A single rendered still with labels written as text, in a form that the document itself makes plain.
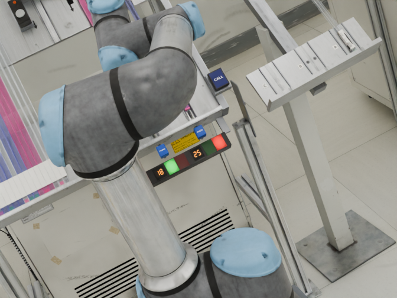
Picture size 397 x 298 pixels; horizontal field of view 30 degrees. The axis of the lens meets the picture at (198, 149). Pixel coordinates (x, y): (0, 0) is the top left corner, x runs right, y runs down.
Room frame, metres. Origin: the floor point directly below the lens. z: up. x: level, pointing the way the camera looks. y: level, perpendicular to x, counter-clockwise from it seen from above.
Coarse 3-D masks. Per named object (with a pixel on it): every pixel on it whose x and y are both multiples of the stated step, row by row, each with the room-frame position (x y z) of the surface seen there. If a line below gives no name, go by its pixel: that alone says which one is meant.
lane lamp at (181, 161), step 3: (183, 153) 1.70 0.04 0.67; (177, 156) 1.70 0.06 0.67; (180, 156) 1.70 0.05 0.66; (183, 156) 1.70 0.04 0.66; (174, 159) 1.70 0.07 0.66; (177, 159) 1.70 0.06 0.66; (180, 159) 1.69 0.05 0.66; (183, 159) 1.69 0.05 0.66; (186, 159) 1.69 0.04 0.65; (177, 162) 1.69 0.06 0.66; (180, 162) 1.69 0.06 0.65; (183, 162) 1.69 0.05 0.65; (186, 162) 1.69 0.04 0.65; (180, 165) 1.68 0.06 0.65; (183, 165) 1.68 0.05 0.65; (186, 165) 1.68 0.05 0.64; (180, 168) 1.68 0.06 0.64
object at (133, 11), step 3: (126, 0) 2.00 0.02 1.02; (129, 0) 2.00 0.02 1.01; (126, 3) 1.99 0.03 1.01; (129, 3) 1.99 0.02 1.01; (129, 6) 1.99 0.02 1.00; (132, 6) 1.98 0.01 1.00; (129, 9) 1.98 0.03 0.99; (132, 9) 1.98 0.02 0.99; (132, 12) 1.97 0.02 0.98; (135, 12) 1.97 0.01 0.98; (132, 15) 1.97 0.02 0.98; (135, 15) 1.96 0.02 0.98; (138, 15) 1.96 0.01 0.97; (135, 18) 1.96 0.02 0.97; (138, 18) 1.96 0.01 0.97; (186, 111) 1.77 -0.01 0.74
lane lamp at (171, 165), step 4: (168, 160) 1.70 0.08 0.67; (172, 160) 1.70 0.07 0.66; (164, 164) 1.69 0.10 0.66; (168, 164) 1.69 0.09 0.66; (172, 164) 1.69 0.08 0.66; (176, 164) 1.69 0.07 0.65; (168, 168) 1.68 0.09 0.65; (172, 168) 1.68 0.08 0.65; (176, 168) 1.68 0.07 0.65; (168, 172) 1.68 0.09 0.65; (172, 172) 1.68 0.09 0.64
